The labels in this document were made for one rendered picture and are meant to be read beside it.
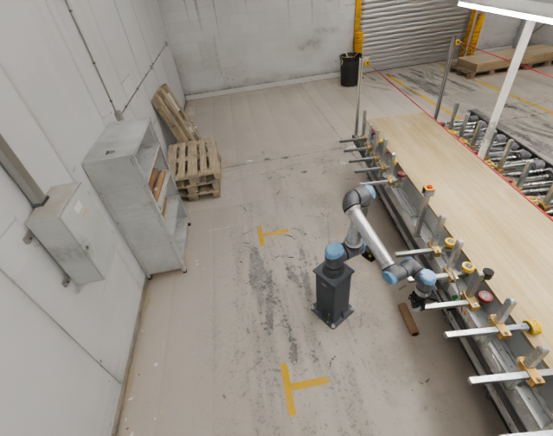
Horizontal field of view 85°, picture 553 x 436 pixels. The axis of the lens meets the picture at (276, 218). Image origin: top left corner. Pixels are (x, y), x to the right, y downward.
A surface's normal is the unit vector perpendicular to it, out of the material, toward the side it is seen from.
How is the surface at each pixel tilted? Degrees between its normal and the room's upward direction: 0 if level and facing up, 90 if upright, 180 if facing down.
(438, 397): 0
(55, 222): 90
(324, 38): 90
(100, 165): 90
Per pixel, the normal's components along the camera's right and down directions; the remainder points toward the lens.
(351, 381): -0.10, -0.76
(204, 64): 0.16, 0.62
